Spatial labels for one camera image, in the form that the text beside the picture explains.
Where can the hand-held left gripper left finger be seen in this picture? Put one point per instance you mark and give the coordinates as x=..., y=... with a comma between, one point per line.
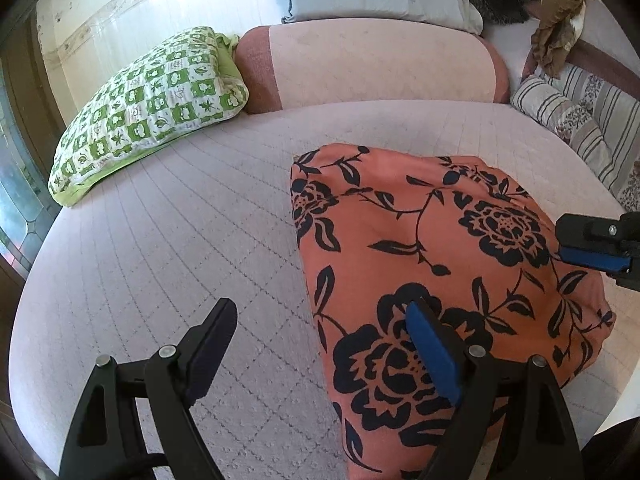
x=212, y=345

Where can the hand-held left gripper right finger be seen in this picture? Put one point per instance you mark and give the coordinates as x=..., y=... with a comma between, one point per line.
x=432, y=355

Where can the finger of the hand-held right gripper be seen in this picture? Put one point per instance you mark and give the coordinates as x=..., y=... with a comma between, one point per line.
x=585, y=232
x=595, y=260

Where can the orange black floral cloth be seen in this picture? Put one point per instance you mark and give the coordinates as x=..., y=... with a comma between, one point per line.
x=425, y=240

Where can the striped floral pillow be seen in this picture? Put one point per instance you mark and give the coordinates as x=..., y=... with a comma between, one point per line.
x=575, y=110

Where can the bed with pale quilted cover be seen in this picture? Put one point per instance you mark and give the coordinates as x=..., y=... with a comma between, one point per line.
x=200, y=220

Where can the brown crumpled cloth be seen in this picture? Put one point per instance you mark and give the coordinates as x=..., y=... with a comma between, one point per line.
x=555, y=25

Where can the green white checkered pillow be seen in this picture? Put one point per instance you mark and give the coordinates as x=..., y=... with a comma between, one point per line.
x=150, y=105

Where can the wooden framed glass door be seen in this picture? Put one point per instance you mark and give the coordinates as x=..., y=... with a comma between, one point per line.
x=20, y=185

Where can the pink bolster cushion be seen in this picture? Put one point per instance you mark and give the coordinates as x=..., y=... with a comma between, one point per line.
x=375, y=65

